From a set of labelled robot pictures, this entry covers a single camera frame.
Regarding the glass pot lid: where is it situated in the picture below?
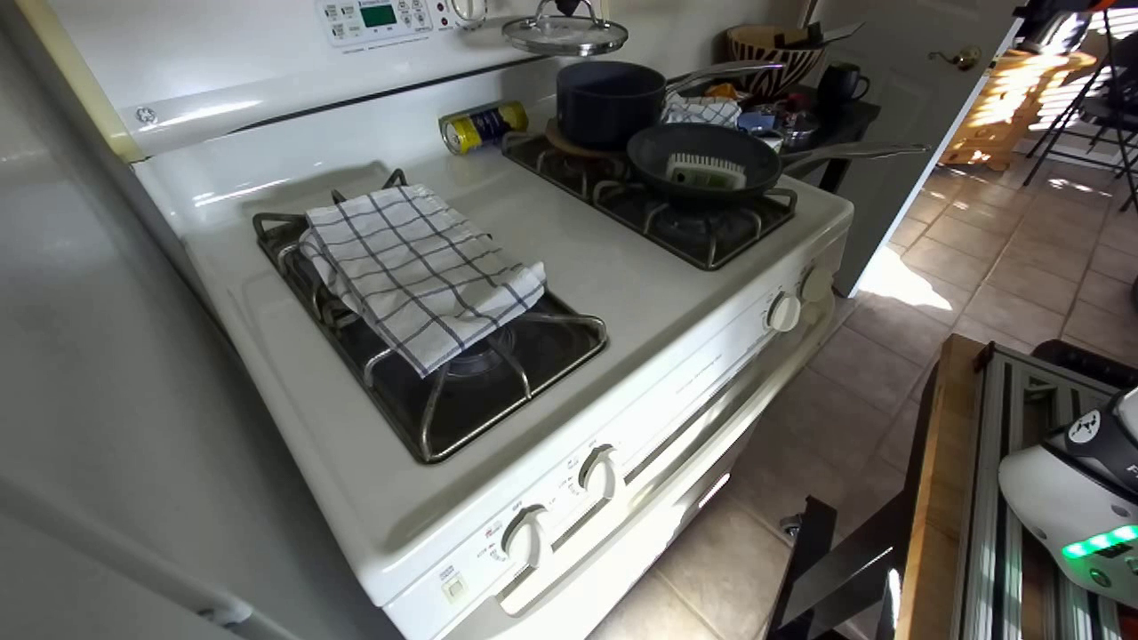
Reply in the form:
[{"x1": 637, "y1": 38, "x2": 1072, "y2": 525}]
[{"x1": 500, "y1": 0, "x2": 634, "y2": 60}]

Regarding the black cooking pot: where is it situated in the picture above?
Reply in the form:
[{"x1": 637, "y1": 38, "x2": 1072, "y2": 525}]
[{"x1": 551, "y1": 58, "x2": 789, "y2": 154}]

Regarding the white checkered towel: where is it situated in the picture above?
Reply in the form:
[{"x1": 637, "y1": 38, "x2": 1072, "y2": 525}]
[{"x1": 296, "y1": 181, "x2": 551, "y2": 380}]

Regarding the white oven timer dial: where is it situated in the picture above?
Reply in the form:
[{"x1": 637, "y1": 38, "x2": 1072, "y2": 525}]
[{"x1": 449, "y1": 0, "x2": 493, "y2": 33}]

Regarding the round wooden trivet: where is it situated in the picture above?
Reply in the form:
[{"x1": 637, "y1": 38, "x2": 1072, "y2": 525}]
[{"x1": 540, "y1": 118, "x2": 634, "y2": 168}]

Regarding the white blue cloth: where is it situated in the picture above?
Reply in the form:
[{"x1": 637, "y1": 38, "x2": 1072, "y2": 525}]
[{"x1": 657, "y1": 90, "x2": 747, "y2": 130}]

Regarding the black frying pan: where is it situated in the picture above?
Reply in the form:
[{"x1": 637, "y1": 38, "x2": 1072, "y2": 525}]
[{"x1": 622, "y1": 118, "x2": 931, "y2": 207}]

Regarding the wicker basket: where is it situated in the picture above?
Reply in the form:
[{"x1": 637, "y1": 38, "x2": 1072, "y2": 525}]
[{"x1": 723, "y1": 21, "x2": 826, "y2": 90}]

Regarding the green white sponge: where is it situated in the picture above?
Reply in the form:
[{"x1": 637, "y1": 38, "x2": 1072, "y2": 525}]
[{"x1": 661, "y1": 149, "x2": 749, "y2": 197}]

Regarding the black stove grate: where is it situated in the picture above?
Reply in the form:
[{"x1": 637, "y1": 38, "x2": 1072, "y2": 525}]
[
  {"x1": 247, "y1": 168, "x2": 610, "y2": 467},
  {"x1": 500, "y1": 119, "x2": 801, "y2": 272}
]

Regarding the white gas stove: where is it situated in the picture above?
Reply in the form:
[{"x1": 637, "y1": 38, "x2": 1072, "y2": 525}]
[{"x1": 11, "y1": 0, "x2": 859, "y2": 640}]

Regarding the black mug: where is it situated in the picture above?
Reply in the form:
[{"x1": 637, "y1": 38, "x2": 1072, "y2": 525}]
[{"x1": 814, "y1": 60, "x2": 875, "y2": 118}]

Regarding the white door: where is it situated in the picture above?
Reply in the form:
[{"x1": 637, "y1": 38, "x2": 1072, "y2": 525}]
[{"x1": 814, "y1": 0, "x2": 1032, "y2": 298}]

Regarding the white stove knob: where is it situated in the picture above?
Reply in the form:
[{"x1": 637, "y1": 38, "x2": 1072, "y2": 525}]
[
  {"x1": 493, "y1": 501, "x2": 551, "y2": 569},
  {"x1": 572, "y1": 442, "x2": 622, "y2": 501},
  {"x1": 795, "y1": 261, "x2": 836, "y2": 307},
  {"x1": 765, "y1": 288, "x2": 806, "y2": 338}
]

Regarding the brass door knob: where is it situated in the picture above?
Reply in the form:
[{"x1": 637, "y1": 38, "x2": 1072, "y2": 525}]
[{"x1": 931, "y1": 42, "x2": 988, "y2": 76}]

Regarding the black metal stand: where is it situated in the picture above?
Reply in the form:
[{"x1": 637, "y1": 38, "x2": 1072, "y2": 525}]
[{"x1": 1021, "y1": 0, "x2": 1138, "y2": 214}]

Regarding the white refrigerator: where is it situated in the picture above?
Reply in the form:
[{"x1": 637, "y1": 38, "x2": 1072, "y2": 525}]
[{"x1": 0, "y1": 0, "x2": 402, "y2": 640}]

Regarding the wooden board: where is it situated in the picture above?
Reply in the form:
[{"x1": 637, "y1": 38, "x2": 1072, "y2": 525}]
[{"x1": 897, "y1": 334, "x2": 995, "y2": 640}]

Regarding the black metal bracket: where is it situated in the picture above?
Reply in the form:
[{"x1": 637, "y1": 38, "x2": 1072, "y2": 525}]
[{"x1": 762, "y1": 495, "x2": 943, "y2": 640}]

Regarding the aluminium frame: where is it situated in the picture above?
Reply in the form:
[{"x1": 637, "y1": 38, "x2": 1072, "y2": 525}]
[{"x1": 960, "y1": 343, "x2": 1130, "y2": 640}]

